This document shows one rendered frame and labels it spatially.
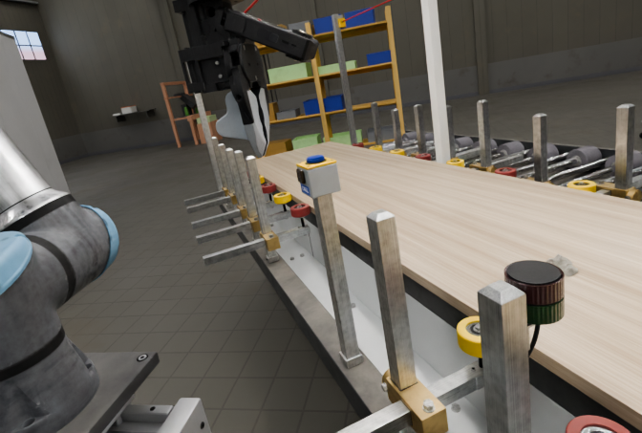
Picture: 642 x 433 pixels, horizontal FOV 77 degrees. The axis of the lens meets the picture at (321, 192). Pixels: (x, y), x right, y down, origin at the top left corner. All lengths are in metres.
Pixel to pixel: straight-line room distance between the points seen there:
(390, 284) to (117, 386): 0.43
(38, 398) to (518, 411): 0.57
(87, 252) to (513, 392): 0.59
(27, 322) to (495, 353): 0.55
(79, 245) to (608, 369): 0.81
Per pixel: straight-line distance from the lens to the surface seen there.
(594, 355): 0.81
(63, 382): 0.65
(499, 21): 13.76
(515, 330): 0.50
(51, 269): 0.64
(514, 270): 0.52
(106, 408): 0.65
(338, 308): 0.99
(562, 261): 1.05
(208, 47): 0.53
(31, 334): 0.62
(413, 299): 1.12
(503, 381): 0.53
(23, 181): 0.72
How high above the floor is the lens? 1.39
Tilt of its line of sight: 16 degrees down
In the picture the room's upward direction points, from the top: 10 degrees counter-clockwise
